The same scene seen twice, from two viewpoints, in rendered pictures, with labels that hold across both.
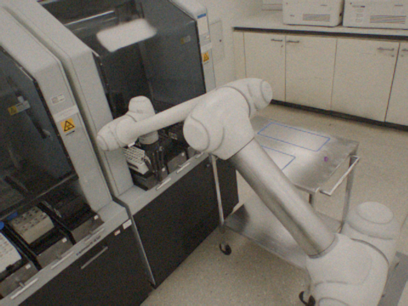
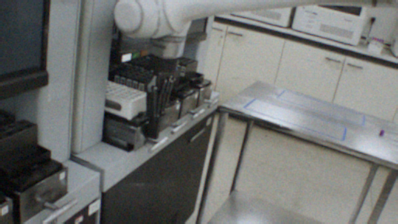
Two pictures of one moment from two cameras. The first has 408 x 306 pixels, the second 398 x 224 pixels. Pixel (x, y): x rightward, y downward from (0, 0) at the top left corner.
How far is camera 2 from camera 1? 87 cm
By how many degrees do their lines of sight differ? 26
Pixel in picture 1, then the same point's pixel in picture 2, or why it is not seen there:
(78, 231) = (30, 197)
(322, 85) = not seen: hidden behind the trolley
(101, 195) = (59, 140)
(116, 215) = (86, 183)
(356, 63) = (301, 70)
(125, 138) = (177, 15)
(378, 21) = (328, 31)
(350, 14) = (301, 19)
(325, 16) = (275, 14)
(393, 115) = not seen: hidden behind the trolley
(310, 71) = (249, 71)
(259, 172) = not seen: outside the picture
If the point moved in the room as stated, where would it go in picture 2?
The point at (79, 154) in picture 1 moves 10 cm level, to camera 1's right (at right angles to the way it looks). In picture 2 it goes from (58, 38) to (106, 41)
